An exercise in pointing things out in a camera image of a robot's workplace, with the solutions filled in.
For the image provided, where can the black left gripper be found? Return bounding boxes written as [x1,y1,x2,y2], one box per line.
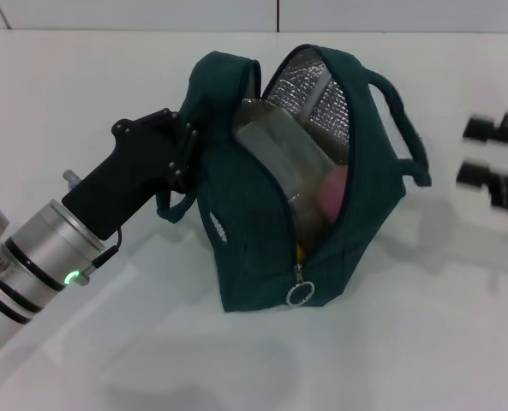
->
[60,108,202,241]

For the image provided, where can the clear blue-rimmed food container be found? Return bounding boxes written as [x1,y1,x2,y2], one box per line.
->
[231,98,337,203]

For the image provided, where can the dark teal insulated lunch bag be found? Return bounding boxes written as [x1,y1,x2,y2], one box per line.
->
[156,42,433,317]

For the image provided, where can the pink egg-shaped ball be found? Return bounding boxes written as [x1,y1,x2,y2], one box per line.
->
[319,165,350,224]

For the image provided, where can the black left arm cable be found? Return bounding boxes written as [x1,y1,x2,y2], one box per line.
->
[80,229,125,287]

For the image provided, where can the metal zipper pull ring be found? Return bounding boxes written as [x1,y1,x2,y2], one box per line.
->
[285,279,314,308]

